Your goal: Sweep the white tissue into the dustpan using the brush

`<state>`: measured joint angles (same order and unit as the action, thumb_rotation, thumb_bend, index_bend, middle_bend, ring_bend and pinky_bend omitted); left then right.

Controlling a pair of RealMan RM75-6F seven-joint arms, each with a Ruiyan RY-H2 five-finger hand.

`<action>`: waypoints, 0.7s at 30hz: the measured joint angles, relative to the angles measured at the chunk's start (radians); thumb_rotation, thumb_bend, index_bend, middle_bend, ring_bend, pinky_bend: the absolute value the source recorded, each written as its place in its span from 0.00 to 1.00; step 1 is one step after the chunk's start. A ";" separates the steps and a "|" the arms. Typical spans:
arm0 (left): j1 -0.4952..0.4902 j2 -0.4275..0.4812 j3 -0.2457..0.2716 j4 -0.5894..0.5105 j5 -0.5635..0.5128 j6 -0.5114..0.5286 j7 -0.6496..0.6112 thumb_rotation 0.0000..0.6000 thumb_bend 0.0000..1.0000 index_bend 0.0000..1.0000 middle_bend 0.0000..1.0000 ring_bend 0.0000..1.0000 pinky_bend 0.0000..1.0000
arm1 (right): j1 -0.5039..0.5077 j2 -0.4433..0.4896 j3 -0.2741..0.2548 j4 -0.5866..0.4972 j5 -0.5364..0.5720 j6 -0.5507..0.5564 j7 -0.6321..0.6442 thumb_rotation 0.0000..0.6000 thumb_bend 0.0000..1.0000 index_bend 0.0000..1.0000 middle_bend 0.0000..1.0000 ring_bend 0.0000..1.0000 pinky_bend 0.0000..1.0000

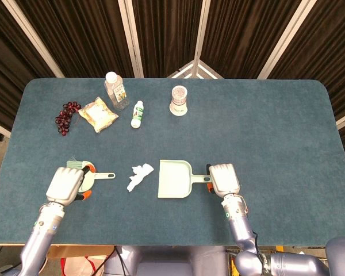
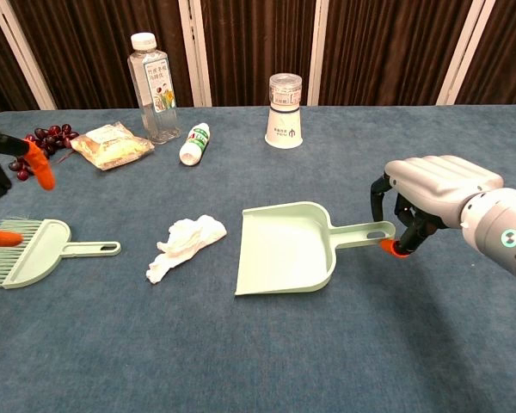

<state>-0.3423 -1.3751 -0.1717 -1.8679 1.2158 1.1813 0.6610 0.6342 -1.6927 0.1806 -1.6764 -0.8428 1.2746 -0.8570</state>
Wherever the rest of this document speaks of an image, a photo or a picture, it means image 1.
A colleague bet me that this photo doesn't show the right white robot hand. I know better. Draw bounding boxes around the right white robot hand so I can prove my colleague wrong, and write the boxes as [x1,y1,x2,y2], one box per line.
[206,163,243,197]

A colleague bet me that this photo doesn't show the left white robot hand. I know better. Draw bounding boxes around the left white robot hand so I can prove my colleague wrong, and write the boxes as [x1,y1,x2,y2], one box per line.
[45,164,97,206]

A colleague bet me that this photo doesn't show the small green hand brush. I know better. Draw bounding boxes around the small green hand brush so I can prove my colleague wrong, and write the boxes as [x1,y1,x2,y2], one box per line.
[66,160,116,194]

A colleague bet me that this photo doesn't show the pale green dustpan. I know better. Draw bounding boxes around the pale green dustpan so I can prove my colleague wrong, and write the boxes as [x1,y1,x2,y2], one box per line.
[157,160,212,200]

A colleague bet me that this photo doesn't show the white paper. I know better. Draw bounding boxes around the white paper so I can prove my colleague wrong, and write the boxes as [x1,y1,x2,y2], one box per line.
[126,163,155,193]

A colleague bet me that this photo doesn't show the blue table mat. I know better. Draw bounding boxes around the blue table mat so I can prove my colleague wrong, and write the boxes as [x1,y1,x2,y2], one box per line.
[0,78,345,247]

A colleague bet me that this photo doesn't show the dark red grape bunch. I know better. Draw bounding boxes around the dark red grape bunch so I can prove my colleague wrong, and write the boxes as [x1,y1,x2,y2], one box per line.
[55,101,83,137]

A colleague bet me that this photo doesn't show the yellow snack bag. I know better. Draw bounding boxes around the yellow snack bag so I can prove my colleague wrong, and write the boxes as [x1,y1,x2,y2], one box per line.
[78,97,120,134]

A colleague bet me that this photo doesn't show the red and white bag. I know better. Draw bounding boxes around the red and white bag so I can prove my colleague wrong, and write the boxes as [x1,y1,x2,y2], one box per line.
[60,255,109,276]

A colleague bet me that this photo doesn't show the white cup with pink lid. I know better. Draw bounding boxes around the white cup with pink lid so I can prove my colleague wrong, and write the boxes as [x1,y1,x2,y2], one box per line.
[169,85,189,117]

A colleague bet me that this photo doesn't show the small white green-label bottle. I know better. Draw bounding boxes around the small white green-label bottle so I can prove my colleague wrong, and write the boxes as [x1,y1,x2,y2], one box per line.
[130,100,145,129]

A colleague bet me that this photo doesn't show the grey robot torso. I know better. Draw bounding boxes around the grey robot torso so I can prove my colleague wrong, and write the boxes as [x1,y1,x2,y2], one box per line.
[105,246,239,276]

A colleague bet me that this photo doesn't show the clear plastic bottle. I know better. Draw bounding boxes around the clear plastic bottle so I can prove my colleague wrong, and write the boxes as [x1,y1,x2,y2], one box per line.
[104,71,130,112]

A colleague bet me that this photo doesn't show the dark brown curtain panel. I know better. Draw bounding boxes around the dark brown curtain panel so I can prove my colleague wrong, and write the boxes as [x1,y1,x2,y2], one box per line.
[131,0,204,79]
[200,0,302,79]
[269,0,345,123]
[16,0,136,79]
[0,0,61,132]

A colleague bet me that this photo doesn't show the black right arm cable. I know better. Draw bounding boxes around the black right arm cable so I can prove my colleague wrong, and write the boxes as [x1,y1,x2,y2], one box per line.
[251,229,262,257]

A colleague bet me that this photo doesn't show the black torso cable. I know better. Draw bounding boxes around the black torso cable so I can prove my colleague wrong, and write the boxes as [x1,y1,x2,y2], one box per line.
[114,246,125,276]

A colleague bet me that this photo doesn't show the white triangular frame base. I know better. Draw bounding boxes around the white triangular frame base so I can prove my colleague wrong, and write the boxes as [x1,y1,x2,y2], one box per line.
[166,59,224,79]

